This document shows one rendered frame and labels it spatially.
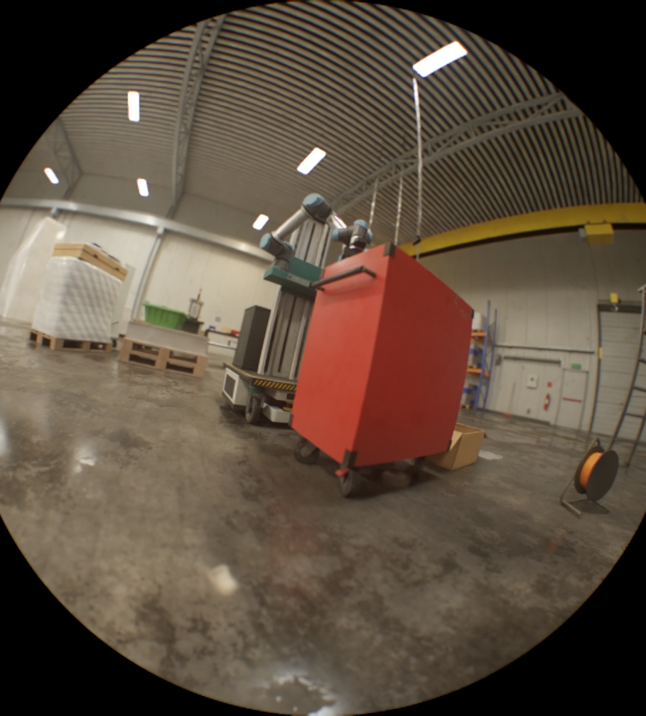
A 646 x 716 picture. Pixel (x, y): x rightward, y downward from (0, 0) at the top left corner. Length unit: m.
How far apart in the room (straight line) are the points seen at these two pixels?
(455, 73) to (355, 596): 8.80
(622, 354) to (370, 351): 10.94
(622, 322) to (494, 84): 8.92
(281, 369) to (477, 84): 8.59
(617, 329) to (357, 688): 11.48
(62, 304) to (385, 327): 3.27
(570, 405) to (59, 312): 12.94
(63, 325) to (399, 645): 3.47
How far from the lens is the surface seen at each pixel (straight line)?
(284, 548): 0.67
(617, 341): 11.38
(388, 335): 0.81
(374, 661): 0.53
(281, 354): 1.90
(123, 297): 4.85
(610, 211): 9.51
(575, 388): 10.82
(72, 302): 3.39
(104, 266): 3.74
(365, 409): 0.78
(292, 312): 1.94
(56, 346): 3.31
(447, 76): 8.47
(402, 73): 8.36
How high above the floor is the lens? 0.46
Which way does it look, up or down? 2 degrees up
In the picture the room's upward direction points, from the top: 12 degrees clockwise
